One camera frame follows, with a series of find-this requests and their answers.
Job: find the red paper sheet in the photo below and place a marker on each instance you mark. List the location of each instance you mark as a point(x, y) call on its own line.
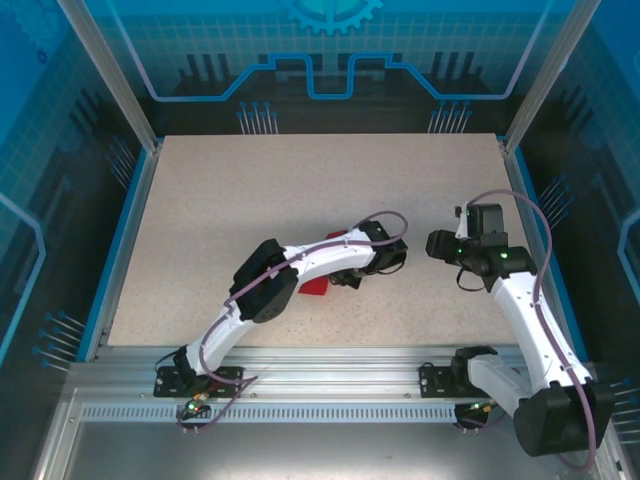
point(315, 289)

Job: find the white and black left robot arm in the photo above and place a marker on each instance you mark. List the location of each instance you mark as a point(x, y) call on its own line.
point(325, 257)

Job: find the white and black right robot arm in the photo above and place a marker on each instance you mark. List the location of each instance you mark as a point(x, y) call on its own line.
point(520, 310)

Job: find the steel sheet panel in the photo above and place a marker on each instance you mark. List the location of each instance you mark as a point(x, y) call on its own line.
point(325, 450)

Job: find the wide aluminium crossbeam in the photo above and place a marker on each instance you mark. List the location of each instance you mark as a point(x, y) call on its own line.
point(330, 372)

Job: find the small circuit board with LED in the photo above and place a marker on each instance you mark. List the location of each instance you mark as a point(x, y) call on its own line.
point(192, 407)
point(482, 407)

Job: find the aluminium side rail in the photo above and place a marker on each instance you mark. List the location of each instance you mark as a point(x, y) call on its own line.
point(528, 220)
point(135, 220)

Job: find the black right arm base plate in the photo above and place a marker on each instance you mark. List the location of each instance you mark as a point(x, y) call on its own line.
point(431, 382)

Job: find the aluminium frame post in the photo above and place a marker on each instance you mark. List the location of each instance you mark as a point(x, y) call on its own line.
point(120, 85)
point(544, 82)

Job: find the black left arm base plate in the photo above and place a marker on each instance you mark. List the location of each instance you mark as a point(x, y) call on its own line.
point(165, 384)

